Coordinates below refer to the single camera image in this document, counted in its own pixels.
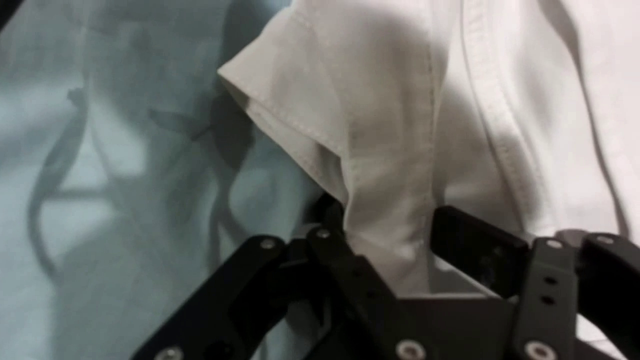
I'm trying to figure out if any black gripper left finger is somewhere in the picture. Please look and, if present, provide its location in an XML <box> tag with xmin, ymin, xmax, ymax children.
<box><xmin>131</xmin><ymin>224</ymin><xmax>404</xmax><ymax>360</ymax></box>

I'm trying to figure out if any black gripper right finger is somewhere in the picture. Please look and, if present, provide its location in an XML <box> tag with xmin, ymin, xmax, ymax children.
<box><xmin>429</xmin><ymin>203</ymin><xmax>640</xmax><ymax>360</ymax></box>

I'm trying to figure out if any white cloth garment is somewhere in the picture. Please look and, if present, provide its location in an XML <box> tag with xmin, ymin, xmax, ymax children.
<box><xmin>217</xmin><ymin>0</ymin><xmax>640</xmax><ymax>360</ymax></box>

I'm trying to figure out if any light blue bedspread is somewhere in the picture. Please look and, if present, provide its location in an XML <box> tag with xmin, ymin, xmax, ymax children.
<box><xmin>0</xmin><ymin>0</ymin><xmax>337</xmax><ymax>360</ymax></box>

